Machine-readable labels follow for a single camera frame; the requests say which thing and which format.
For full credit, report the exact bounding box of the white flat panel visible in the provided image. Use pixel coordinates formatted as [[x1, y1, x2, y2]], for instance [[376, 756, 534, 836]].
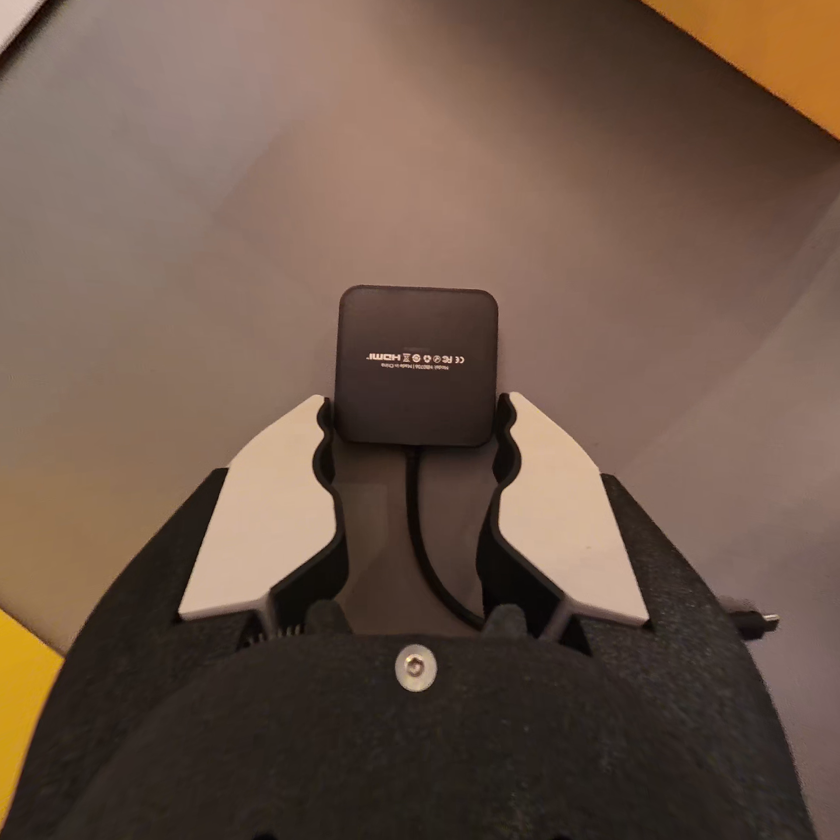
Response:
[[0, 0, 50, 56]]

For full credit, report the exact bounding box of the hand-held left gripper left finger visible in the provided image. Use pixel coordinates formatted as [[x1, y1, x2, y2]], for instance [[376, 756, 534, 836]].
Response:
[[177, 394, 347, 627]]

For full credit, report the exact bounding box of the black adapter hub cable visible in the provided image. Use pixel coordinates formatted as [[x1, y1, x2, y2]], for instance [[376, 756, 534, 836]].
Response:
[[405, 445, 490, 632]]

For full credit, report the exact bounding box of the yellow plastic bin with divider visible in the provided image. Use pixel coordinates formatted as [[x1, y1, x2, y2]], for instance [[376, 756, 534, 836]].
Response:
[[0, 607, 67, 788]]

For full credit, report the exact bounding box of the black cable plug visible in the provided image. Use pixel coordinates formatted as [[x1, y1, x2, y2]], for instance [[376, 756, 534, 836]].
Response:
[[718, 592, 782, 641]]

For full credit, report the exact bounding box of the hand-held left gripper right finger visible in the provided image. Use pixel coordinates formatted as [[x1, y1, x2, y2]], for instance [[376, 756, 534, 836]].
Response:
[[478, 391, 652, 637]]

